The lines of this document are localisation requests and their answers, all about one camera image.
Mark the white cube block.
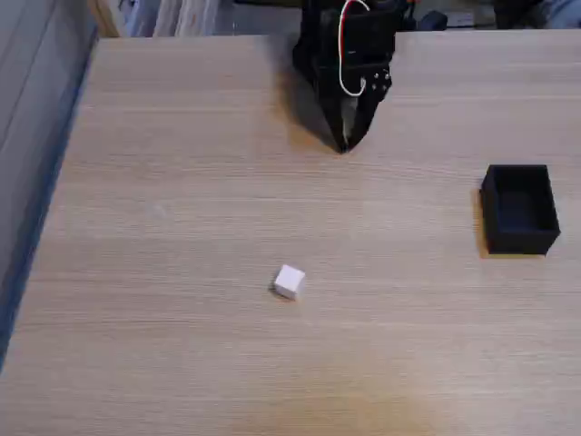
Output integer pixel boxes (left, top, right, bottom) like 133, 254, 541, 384
272, 263, 307, 302

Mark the black open box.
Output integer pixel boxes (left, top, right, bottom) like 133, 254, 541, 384
479, 163, 562, 257

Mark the black device with white label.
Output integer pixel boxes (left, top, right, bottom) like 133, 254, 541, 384
418, 10, 476, 33

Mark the white pleated curtain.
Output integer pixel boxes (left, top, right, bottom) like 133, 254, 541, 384
128, 0, 301, 38

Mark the blue fabric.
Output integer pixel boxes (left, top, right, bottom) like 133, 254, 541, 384
540, 0, 581, 30

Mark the light wooden plank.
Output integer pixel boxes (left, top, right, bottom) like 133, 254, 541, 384
87, 0, 123, 39

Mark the white red gripper cable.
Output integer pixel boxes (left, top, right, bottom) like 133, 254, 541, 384
337, 0, 371, 98

